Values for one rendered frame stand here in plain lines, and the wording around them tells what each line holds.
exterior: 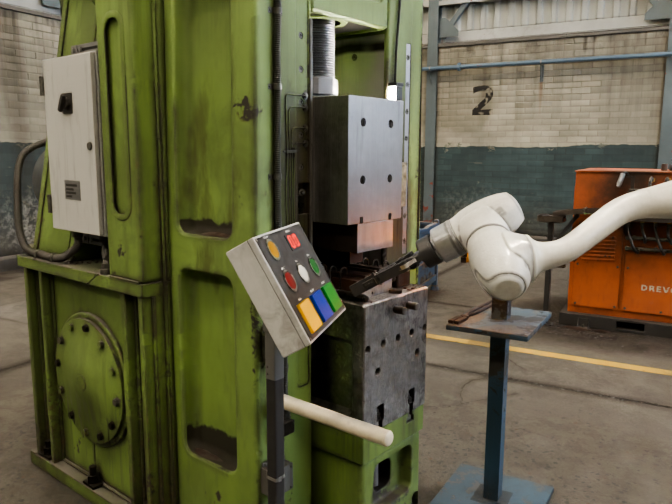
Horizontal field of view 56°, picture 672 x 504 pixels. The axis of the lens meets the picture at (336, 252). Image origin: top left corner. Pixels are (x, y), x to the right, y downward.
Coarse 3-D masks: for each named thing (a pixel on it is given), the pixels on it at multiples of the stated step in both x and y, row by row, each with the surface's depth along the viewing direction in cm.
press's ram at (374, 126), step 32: (352, 96) 192; (320, 128) 200; (352, 128) 194; (384, 128) 207; (320, 160) 201; (352, 160) 196; (384, 160) 209; (320, 192) 203; (352, 192) 197; (384, 192) 211; (352, 224) 199
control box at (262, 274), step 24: (264, 240) 149; (288, 240) 162; (240, 264) 146; (264, 264) 144; (288, 264) 155; (264, 288) 145; (288, 288) 148; (312, 288) 161; (264, 312) 146; (288, 312) 144; (336, 312) 168; (288, 336) 145; (312, 336) 147
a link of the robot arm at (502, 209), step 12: (504, 192) 145; (480, 204) 144; (492, 204) 142; (504, 204) 141; (516, 204) 141; (456, 216) 146; (468, 216) 143; (480, 216) 141; (492, 216) 140; (504, 216) 140; (516, 216) 141; (456, 228) 145; (468, 228) 141; (516, 228) 143
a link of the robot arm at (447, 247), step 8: (440, 224) 149; (448, 224) 146; (432, 232) 148; (440, 232) 146; (448, 232) 145; (432, 240) 147; (440, 240) 146; (448, 240) 145; (456, 240) 145; (440, 248) 146; (448, 248) 146; (456, 248) 145; (440, 256) 148; (448, 256) 147; (456, 256) 147
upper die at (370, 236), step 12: (324, 228) 210; (336, 228) 207; (348, 228) 204; (360, 228) 203; (372, 228) 208; (384, 228) 213; (324, 240) 211; (336, 240) 208; (348, 240) 204; (360, 240) 203; (372, 240) 208; (384, 240) 214; (360, 252) 204
